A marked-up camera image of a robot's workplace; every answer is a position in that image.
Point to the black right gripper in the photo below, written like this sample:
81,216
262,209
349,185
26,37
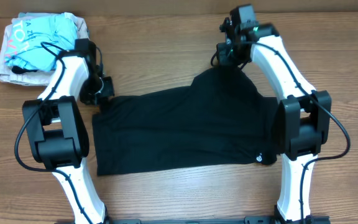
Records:
223,51

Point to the black folded garment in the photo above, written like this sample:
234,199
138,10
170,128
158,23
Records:
19,70

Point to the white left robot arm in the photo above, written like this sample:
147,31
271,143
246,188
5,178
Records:
57,135

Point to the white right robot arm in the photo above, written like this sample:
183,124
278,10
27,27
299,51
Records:
301,122

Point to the beige folded trousers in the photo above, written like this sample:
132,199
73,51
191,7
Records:
33,78

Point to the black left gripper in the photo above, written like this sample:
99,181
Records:
96,96

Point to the light blue printed t-shirt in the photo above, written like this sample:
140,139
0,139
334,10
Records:
34,43

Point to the black t-shirt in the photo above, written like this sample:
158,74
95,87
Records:
220,118

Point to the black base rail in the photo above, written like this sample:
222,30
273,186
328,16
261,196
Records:
191,221

